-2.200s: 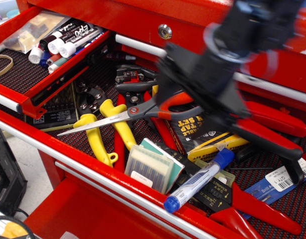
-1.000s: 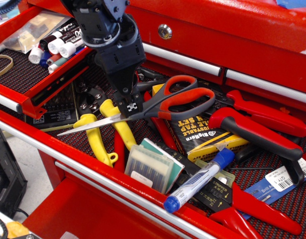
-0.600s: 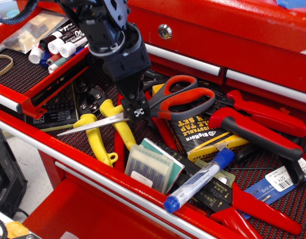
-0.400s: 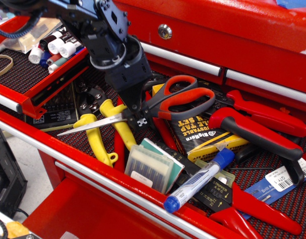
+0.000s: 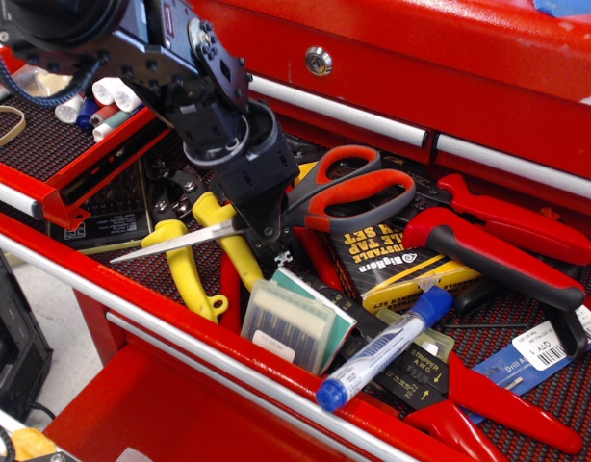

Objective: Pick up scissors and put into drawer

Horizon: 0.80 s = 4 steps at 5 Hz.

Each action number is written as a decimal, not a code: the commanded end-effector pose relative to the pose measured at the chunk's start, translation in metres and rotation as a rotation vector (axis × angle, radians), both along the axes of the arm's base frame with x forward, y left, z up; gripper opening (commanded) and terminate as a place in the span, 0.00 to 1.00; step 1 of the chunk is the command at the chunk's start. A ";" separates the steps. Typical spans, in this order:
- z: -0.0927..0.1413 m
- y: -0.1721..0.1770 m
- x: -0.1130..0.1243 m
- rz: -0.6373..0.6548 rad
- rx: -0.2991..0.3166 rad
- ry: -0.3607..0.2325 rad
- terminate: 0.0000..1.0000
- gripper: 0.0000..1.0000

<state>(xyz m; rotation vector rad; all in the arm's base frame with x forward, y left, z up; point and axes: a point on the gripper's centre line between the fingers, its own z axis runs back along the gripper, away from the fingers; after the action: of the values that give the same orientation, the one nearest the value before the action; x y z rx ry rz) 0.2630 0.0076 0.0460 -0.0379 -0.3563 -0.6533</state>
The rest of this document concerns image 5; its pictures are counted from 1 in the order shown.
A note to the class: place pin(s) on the red grey scissors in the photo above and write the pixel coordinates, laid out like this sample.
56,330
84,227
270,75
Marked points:
308,202

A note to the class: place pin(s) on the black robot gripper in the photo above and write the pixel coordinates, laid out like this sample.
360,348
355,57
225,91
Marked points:
255,180

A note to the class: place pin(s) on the green white card pack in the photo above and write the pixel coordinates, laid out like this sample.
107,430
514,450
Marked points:
312,287

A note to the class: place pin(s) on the clear plastic bag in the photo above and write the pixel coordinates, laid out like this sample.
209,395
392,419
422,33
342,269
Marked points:
40,83

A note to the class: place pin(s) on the blue capped white marker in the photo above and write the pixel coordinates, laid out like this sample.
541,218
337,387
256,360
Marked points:
368,362

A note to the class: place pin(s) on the small open red drawer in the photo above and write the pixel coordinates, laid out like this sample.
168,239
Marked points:
51,169

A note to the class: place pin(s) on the teal capped marker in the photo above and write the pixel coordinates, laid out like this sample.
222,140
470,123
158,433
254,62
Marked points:
105,128

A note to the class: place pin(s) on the white marker left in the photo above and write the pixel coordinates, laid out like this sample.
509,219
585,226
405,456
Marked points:
69,111

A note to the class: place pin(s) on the clear plastic bit case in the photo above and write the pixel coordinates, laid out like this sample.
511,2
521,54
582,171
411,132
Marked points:
291,326

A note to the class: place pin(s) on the black electronic box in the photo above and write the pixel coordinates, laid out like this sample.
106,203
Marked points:
25,356

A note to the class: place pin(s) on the black drill bit index box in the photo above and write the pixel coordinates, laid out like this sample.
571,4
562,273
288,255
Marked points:
118,216

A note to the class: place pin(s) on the red handled stripper pliers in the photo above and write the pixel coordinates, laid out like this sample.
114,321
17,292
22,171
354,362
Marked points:
440,392

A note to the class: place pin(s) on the yellow black tap set box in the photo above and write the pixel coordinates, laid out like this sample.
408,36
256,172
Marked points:
373,267

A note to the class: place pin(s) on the red handled wire stripper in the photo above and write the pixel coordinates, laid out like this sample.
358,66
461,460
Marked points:
233,289

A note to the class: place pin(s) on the silver drawer lock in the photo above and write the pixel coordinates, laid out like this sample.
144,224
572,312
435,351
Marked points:
318,61

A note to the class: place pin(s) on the red black crimping tool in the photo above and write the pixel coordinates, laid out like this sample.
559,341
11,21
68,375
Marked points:
505,242

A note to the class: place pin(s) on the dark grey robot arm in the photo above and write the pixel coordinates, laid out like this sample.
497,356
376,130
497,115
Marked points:
174,62

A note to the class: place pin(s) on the yellow handled tin snips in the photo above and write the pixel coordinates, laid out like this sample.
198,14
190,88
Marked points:
181,201

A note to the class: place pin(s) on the red tool chest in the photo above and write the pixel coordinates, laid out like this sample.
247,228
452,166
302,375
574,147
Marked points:
494,90

